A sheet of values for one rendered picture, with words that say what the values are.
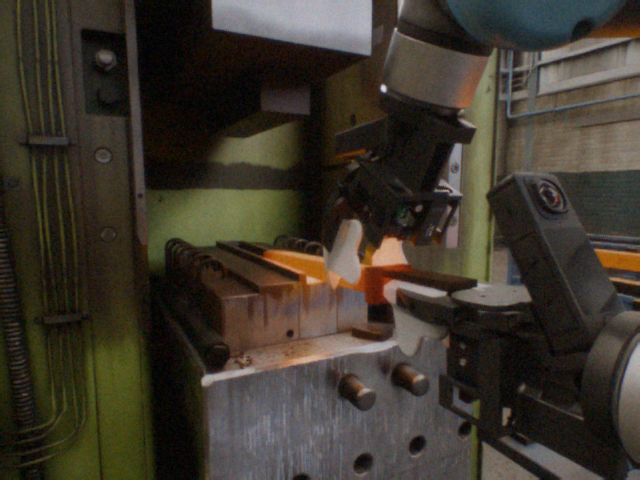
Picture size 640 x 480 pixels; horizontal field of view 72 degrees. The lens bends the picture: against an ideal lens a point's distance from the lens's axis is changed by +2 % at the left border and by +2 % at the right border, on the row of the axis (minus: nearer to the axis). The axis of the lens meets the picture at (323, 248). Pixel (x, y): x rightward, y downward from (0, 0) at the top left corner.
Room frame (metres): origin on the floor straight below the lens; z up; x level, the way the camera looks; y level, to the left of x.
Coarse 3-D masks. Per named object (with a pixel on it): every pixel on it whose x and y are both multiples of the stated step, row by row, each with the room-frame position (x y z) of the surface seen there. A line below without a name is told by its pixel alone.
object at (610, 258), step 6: (600, 252) 0.68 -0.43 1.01; (606, 252) 0.67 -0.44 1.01; (612, 252) 0.67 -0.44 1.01; (618, 252) 0.67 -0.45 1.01; (624, 252) 0.66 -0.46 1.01; (630, 252) 0.66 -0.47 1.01; (600, 258) 0.68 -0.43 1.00; (606, 258) 0.67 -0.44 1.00; (612, 258) 0.66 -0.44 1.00; (618, 258) 0.65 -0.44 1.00; (624, 258) 0.65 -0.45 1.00; (630, 258) 0.64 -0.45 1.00; (636, 258) 0.63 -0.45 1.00; (606, 264) 0.67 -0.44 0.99; (612, 264) 0.66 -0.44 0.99; (618, 264) 0.65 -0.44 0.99; (624, 264) 0.65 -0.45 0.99; (630, 264) 0.64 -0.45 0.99; (636, 264) 0.63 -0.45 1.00; (636, 270) 0.63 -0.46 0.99
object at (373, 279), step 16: (272, 256) 0.65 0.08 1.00; (288, 256) 0.59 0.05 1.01; (304, 256) 0.58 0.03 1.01; (320, 256) 0.57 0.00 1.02; (304, 272) 0.55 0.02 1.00; (320, 272) 0.50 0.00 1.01; (368, 272) 0.40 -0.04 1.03; (384, 272) 0.39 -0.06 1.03; (400, 272) 0.38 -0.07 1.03; (416, 272) 0.37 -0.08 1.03; (432, 272) 0.37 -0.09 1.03; (352, 288) 0.44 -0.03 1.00; (368, 288) 0.40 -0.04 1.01; (448, 288) 0.32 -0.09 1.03; (464, 288) 0.32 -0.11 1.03
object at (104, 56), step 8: (96, 56) 0.57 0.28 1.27; (104, 56) 0.57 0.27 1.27; (112, 56) 0.58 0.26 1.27; (96, 64) 0.58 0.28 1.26; (104, 64) 0.57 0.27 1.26; (112, 64) 0.58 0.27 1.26; (104, 72) 0.59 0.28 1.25; (112, 72) 0.59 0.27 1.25; (104, 88) 0.58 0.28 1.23; (112, 88) 0.58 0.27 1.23; (96, 96) 0.58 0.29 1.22; (104, 96) 0.58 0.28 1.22; (112, 96) 0.58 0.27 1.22; (104, 104) 0.59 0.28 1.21; (112, 104) 0.59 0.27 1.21
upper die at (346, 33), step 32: (192, 0) 0.57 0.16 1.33; (224, 0) 0.49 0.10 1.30; (256, 0) 0.51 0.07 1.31; (288, 0) 0.53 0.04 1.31; (320, 0) 0.54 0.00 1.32; (352, 0) 0.56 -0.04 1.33; (192, 32) 0.57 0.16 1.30; (224, 32) 0.50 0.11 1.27; (256, 32) 0.51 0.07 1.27; (288, 32) 0.53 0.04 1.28; (320, 32) 0.54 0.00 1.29; (352, 32) 0.56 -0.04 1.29; (160, 64) 0.82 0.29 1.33; (192, 64) 0.61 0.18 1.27; (224, 64) 0.61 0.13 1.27; (256, 64) 0.61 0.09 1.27; (288, 64) 0.61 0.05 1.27; (320, 64) 0.61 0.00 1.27; (352, 64) 0.61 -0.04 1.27; (160, 96) 0.84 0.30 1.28; (192, 96) 0.81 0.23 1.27
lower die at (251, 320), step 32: (192, 256) 0.81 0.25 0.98; (224, 256) 0.75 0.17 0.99; (256, 256) 0.68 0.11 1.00; (224, 288) 0.54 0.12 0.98; (256, 288) 0.51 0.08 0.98; (288, 288) 0.52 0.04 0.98; (320, 288) 0.54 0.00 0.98; (224, 320) 0.49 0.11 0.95; (256, 320) 0.50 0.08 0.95; (288, 320) 0.52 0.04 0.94; (320, 320) 0.54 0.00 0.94; (352, 320) 0.57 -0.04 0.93
